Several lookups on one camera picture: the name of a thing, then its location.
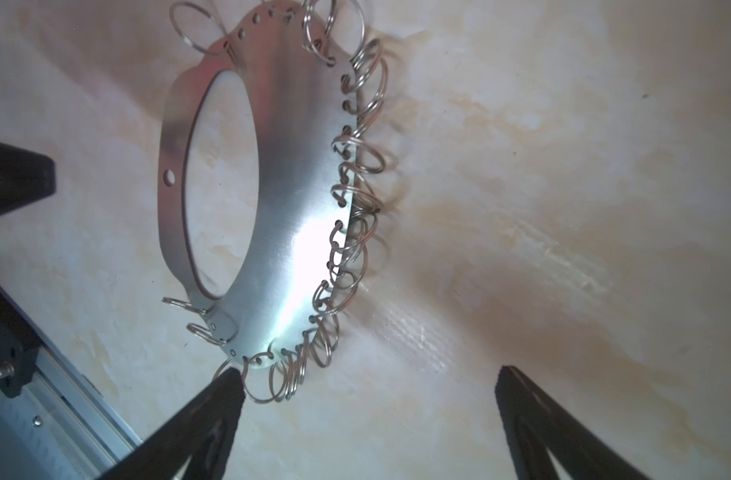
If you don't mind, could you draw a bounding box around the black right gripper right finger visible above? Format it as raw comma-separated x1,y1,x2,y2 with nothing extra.
495,366,647,479

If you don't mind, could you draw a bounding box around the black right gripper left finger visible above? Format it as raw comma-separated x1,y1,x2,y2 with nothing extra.
102,368,245,479

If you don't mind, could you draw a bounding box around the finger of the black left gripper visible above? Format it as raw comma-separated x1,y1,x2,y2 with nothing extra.
0,142,56,216

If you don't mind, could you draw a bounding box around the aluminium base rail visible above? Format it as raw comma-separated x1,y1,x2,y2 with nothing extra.
0,287,141,479

